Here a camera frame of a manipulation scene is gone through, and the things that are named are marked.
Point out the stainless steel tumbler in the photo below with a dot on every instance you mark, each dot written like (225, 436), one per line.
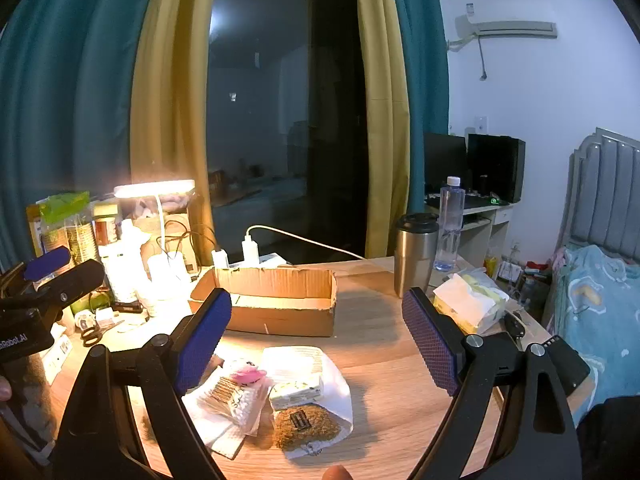
(415, 265)

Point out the white desk lamp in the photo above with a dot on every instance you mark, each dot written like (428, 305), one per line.
(155, 189)

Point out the pastel plush toy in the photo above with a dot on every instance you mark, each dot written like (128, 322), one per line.
(170, 205)

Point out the dark cloth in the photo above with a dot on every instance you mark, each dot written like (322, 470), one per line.
(610, 440)

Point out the white computer desk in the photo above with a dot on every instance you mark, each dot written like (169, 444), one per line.
(492, 232)

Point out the black key fob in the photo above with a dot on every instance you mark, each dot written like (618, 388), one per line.
(515, 327)

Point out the clear plastic water bottle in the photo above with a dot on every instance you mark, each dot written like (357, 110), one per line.
(450, 220)

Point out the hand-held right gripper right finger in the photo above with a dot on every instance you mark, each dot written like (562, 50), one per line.
(430, 345)

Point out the white wall switch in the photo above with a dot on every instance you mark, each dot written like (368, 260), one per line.
(481, 124)

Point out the jar with red label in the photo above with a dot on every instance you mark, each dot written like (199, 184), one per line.
(106, 227)

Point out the yellow curtain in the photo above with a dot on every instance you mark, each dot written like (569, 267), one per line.
(170, 110)
(380, 110)

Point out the small pink plush toy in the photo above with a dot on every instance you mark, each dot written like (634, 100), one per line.
(247, 375)

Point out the cardboard box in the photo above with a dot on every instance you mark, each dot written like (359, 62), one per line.
(280, 317)

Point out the white power strip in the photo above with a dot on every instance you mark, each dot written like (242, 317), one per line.
(275, 261)

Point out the black rectangular device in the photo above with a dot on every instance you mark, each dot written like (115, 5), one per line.
(570, 365)

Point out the black television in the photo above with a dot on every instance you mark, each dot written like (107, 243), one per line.
(495, 167)

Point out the clear cotton swab packet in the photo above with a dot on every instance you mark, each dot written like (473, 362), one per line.
(225, 397)

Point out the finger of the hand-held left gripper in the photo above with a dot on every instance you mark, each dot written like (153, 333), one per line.
(47, 262)
(75, 280)

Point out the dark glass window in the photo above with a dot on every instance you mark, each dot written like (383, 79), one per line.
(280, 85)

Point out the white paper napkin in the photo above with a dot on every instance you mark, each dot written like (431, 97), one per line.
(220, 442)

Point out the blue printed blanket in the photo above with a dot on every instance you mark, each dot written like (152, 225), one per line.
(600, 320)

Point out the person's left forearm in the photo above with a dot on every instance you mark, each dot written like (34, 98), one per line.
(32, 400)

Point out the person's left hand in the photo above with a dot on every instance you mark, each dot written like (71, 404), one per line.
(4, 390)

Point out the small white charger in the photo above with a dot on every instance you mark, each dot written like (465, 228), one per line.
(220, 259)

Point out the white plastic bag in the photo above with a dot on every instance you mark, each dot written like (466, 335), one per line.
(340, 400)

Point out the teal curtain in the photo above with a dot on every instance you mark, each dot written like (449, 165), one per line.
(425, 60)
(75, 85)

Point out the grey padded headboard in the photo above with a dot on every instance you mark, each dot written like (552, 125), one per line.
(600, 200)

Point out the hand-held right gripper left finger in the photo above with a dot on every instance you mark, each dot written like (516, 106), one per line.
(205, 340)

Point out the person's right hand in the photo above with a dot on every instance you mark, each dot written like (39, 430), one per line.
(337, 474)

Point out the white air conditioner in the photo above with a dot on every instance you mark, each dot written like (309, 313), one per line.
(510, 27)

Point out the white embossed paper towel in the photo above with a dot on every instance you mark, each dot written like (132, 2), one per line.
(295, 362)

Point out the black computer monitor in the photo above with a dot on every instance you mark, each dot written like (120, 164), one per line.
(445, 162)

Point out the green snack bag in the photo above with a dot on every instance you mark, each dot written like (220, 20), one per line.
(62, 230)

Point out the soft tissue pack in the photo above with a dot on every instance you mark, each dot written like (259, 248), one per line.
(475, 305)

